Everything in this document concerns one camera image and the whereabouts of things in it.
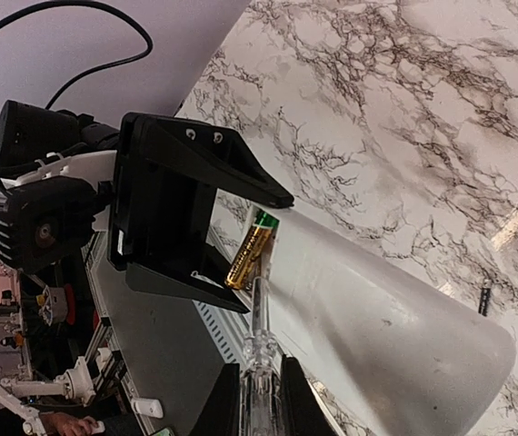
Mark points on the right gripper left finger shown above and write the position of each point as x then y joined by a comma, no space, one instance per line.
220,414

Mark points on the white remote control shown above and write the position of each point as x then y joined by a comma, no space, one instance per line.
401,356

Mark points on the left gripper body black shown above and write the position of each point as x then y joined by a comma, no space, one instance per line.
159,216

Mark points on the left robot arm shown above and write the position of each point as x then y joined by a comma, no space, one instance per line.
39,228

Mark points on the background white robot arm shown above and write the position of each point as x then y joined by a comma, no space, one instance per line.
76,384

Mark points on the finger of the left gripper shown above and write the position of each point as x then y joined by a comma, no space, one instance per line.
143,279
209,154

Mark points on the person hand in background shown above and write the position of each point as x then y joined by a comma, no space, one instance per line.
63,424

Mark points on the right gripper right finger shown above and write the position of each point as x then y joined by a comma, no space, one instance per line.
302,414

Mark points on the battery in remote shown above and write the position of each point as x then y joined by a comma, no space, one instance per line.
249,253

